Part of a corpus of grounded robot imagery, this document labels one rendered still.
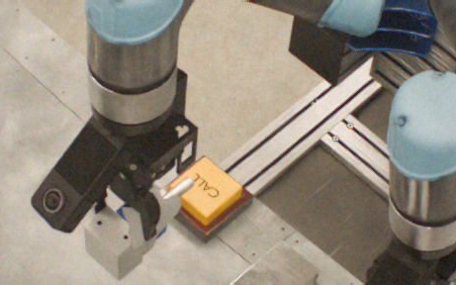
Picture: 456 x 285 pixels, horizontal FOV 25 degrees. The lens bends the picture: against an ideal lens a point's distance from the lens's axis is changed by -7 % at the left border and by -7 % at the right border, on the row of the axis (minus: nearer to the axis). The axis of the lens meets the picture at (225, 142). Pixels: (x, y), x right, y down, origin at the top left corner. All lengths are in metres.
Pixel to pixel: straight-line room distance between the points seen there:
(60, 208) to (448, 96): 0.36
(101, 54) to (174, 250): 0.45
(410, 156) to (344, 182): 1.28
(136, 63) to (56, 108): 0.53
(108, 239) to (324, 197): 1.00
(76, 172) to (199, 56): 1.55
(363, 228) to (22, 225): 0.89
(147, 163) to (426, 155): 0.30
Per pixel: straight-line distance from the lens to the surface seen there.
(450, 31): 0.87
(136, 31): 0.80
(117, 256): 1.05
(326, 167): 2.05
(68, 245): 1.24
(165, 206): 1.03
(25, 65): 1.40
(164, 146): 0.96
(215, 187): 1.24
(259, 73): 2.44
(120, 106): 0.87
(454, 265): 0.93
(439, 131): 0.74
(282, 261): 1.13
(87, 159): 0.93
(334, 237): 1.97
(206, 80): 2.42
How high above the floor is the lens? 1.86
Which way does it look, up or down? 53 degrees down
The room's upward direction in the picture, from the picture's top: 7 degrees clockwise
